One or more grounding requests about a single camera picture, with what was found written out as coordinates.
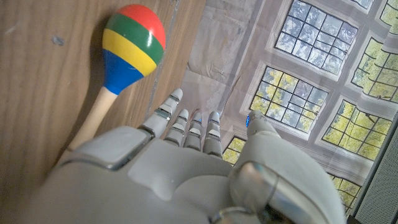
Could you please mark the striped wooden maraca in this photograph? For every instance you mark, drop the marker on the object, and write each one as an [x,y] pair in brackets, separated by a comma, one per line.
[130,53]

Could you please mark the printed window backdrop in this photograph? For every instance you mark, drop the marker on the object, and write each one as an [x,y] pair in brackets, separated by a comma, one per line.
[295,77]

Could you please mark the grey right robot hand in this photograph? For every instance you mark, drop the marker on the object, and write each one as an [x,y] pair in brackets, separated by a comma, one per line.
[174,186]

